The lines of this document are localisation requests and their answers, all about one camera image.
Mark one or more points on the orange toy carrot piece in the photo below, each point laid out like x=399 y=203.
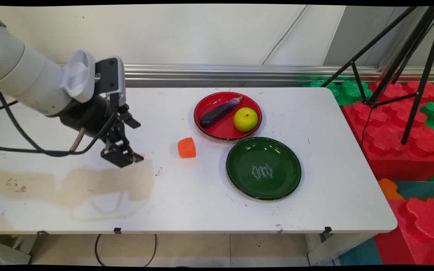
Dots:
x=186 y=147

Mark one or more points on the white ribbed camera mount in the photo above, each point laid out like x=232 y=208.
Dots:
x=77 y=75

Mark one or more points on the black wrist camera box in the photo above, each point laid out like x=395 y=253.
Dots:
x=108 y=77

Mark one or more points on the black table edge clip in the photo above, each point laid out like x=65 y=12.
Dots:
x=117 y=230
x=42 y=233
x=327 y=230

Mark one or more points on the aluminium wall rail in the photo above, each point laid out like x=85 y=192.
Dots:
x=239 y=73

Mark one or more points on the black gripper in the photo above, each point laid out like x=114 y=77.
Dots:
x=89 y=118

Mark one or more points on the white table leg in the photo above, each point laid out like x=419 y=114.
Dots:
x=333 y=248

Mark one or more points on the purple toy eggplant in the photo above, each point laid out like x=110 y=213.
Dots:
x=219 y=112

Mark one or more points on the teal foam mat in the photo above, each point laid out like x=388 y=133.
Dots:
x=422 y=189

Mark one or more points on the green round plate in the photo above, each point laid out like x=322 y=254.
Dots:
x=264 y=169

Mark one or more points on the red round plate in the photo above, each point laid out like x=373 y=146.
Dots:
x=217 y=128

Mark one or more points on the grey table leg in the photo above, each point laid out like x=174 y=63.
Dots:
x=6 y=252

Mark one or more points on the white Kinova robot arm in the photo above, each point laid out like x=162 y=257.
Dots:
x=21 y=75

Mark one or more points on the yellow-green toy apple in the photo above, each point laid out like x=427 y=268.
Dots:
x=245 y=119

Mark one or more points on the orange foam piece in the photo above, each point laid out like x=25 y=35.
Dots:
x=389 y=189

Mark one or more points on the black tripod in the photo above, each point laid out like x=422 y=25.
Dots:
x=424 y=75

